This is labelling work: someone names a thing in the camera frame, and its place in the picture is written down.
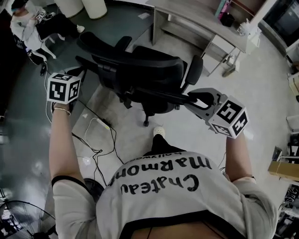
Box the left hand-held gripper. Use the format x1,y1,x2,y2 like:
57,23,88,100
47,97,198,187
47,66,86,105

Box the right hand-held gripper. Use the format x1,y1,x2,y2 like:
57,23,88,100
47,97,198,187
186,87,249,140

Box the black office chair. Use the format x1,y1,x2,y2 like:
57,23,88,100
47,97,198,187
75,31,204,127

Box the person's left forearm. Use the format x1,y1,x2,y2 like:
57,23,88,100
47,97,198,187
48,102,81,186

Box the person's right forearm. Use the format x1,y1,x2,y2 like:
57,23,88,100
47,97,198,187
223,130,256,183

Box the white plastic chair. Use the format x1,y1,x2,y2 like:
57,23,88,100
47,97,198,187
23,32,65,60

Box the grey wooden desk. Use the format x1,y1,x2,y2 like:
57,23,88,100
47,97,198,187
146,0,261,78

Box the black desk bin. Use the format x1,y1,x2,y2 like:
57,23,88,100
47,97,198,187
219,13,235,28

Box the person's white shoe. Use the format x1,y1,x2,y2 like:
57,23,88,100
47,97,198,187
153,126,167,139

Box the white power strip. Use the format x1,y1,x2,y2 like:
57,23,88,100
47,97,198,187
90,117,111,129

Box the person's black trouser leg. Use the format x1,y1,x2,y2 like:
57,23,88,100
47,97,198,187
142,134,187,157

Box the white cylinder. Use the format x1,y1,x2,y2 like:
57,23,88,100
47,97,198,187
81,0,108,20
53,0,84,18

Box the clear plastic jug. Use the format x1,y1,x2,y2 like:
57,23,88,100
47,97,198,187
237,19,252,36

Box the pink and teal folders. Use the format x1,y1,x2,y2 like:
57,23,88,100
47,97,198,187
214,0,232,21

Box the cardboard box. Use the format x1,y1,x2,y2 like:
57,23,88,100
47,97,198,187
268,160,299,182

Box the person's white printed shirt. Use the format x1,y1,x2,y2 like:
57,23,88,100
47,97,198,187
51,150,280,239

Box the dark screen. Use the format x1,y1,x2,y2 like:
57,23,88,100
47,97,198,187
263,0,299,49

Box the black floor fan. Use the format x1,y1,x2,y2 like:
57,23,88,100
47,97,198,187
0,200,57,239

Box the thin wrist bracelet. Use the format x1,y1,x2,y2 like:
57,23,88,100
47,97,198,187
52,106,71,117

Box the white floor cable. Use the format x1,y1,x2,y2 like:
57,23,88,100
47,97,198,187
83,118,104,154

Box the black floor cable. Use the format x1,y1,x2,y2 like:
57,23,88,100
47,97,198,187
71,99,125,187

